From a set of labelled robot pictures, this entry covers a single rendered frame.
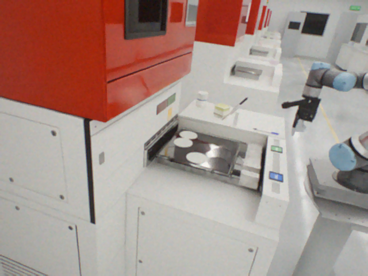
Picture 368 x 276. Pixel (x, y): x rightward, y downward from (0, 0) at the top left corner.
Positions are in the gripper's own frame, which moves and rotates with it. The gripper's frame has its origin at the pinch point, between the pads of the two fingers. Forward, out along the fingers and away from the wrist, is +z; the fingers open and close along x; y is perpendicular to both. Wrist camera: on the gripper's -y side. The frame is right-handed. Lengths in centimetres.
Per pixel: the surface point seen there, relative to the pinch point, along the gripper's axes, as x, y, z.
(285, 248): 41, 18, 100
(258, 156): -7.7, -11.0, 15.7
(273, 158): -19.8, -1.5, 8.8
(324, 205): -17.9, 24.3, 22.1
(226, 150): -17.8, -25.2, 14.7
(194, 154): -34, -35, 16
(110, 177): -80, -44, 13
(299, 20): 1188, -256, -135
